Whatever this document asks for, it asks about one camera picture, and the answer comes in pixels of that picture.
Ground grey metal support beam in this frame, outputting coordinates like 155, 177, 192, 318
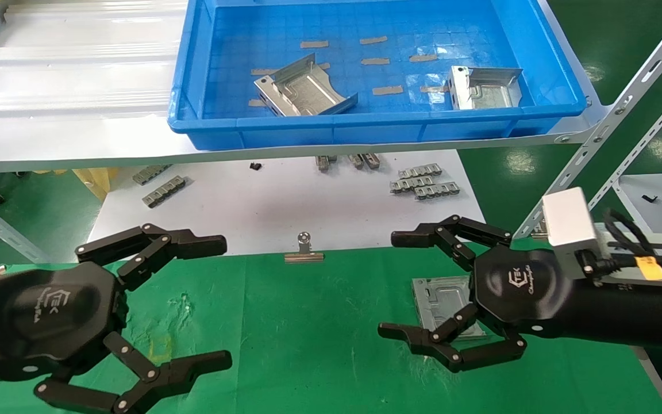
0, 172, 50, 265

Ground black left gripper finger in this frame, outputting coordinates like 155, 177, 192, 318
75, 223, 228, 291

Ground large green table cloth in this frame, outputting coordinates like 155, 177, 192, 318
0, 246, 662, 414

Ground sheet metal bracket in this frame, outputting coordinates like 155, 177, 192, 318
253, 53, 359, 117
445, 66, 524, 110
411, 276, 488, 341

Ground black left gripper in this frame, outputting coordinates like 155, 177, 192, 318
0, 267, 233, 414

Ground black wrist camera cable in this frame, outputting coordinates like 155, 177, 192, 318
592, 208, 662, 271

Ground yellow cable tag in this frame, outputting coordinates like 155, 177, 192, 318
634, 256, 662, 282

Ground white slotted angle rack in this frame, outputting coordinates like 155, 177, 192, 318
514, 0, 662, 242

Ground large blue plastic bin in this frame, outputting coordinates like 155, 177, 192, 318
168, 0, 589, 151

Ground grey metal hinge strip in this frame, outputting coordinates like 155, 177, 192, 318
141, 175, 186, 208
390, 177, 434, 194
398, 163, 443, 179
132, 165, 172, 186
414, 182, 461, 201

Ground silver binder clip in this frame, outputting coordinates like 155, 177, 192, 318
284, 231, 325, 264

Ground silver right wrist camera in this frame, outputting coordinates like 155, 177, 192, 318
541, 187, 609, 278

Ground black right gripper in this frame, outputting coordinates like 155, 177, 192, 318
378, 215, 574, 373

